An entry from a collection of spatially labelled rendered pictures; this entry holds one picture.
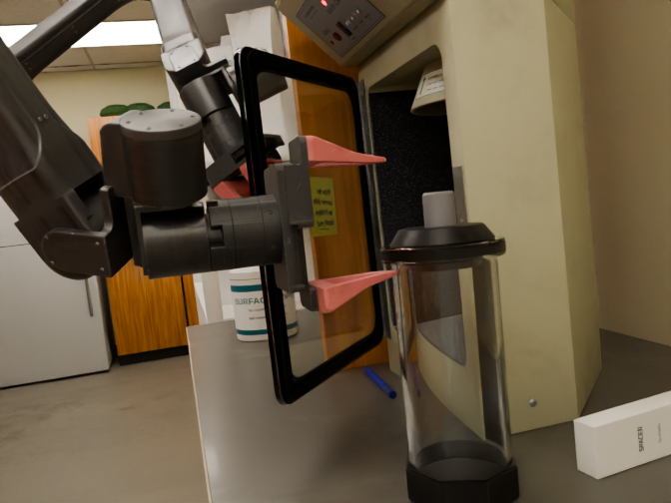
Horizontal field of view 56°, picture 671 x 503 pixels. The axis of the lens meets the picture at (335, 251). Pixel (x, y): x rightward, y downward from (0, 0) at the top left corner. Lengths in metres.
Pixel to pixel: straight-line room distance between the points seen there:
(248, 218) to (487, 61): 0.33
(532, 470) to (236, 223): 0.37
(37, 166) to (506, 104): 0.46
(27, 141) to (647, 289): 0.94
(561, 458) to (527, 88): 0.38
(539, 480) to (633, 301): 0.59
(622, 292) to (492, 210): 0.54
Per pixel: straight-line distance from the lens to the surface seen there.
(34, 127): 0.52
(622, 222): 1.16
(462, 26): 0.69
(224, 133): 0.80
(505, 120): 0.70
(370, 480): 0.65
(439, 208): 0.54
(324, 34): 0.92
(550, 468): 0.66
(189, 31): 0.96
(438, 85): 0.78
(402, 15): 0.75
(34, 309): 5.63
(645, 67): 1.11
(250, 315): 1.32
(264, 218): 0.49
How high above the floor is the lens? 1.21
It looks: 5 degrees down
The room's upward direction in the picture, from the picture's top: 6 degrees counter-clockwise
